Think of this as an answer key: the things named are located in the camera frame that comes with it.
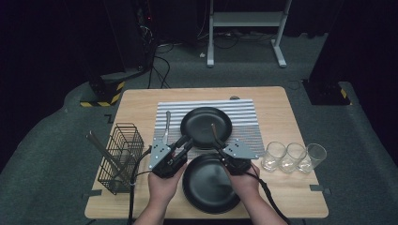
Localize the silver table knife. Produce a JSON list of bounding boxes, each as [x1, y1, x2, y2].
[[161, 110, 173, 145]]

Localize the black wire basket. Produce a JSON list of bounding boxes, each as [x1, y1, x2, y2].
[[97, 123, 145, 196]]

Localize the white metal stand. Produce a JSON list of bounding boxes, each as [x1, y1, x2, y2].
[[206, 0, 294, 68]]

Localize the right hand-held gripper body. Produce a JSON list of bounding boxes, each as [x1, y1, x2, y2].
[[220, 139, 260, 176]]

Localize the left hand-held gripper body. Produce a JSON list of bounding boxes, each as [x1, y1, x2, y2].
[[147, 139, 190, 180]]

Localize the long grey utensil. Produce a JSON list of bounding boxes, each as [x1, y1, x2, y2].
[[86, 130, 127, 180]]

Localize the person's left hand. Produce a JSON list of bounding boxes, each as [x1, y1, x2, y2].
[[147, 162, 189, 206]]

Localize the black plate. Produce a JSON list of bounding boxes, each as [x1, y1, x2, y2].
[[182, 153, 245, 216], [179, 106, 234, 150]]

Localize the black floor cables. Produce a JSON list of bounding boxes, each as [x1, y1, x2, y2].
[[145, 40, 172, 90]]

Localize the right hand-held gripper cable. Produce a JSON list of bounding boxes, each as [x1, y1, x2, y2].
[[245, 170, 294, 225]]

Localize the hand-held gripper cable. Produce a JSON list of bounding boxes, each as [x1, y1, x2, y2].
[[245, 170, 294, 225], [127, 144, 154, 225]]

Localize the clear drinking glass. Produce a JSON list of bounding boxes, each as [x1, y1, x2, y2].
[[261, 141, 287, 172], [279, 142, 308, 174], [297, 142, 328, 173]]

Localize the short grey metal utensil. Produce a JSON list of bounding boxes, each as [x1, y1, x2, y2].
[[116, 154, 136, 177]]

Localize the left hand-held gripper cable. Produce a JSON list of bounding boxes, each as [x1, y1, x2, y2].
[[127, 144, 154, 225]]

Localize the person's right hand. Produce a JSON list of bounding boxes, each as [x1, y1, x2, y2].
[[222, 162, 262, 202]]

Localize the black stand with striped base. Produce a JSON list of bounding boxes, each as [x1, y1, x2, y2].
[[301, 0, 353, 107], [79, 0, 158, 108]]

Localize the grey tape piece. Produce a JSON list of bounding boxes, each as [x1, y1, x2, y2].
[[309, 184, 331, 195], [82, 188, 103, 200]]

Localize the grey striped placemat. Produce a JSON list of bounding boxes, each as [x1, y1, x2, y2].
[[150, 98, 266, 161]]

